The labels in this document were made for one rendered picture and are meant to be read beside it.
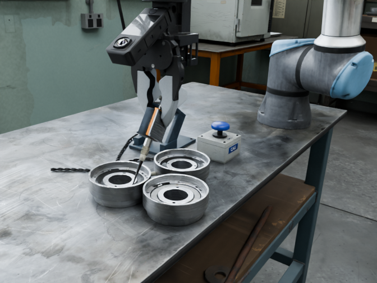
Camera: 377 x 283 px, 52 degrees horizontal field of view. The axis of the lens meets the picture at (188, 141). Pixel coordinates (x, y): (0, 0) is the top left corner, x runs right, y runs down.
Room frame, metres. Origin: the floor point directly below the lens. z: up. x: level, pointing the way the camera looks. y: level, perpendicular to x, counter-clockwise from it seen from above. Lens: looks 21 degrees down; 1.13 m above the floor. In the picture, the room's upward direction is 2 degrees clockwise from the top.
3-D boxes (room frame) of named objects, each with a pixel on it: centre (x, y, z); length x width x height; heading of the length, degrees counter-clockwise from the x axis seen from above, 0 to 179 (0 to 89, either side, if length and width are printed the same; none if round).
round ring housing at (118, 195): (0.60, 0.11, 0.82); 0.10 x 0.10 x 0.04
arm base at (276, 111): (1.07, -0.27, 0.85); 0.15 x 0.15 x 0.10
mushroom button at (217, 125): (0.80, -0.07, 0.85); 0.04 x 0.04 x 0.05
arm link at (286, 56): (1.06, -0.27, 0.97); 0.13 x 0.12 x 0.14; 38
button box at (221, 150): (0.80, -0.07, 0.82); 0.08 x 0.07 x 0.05; 146
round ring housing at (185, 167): (0.67, 0.01, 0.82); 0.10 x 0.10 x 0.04
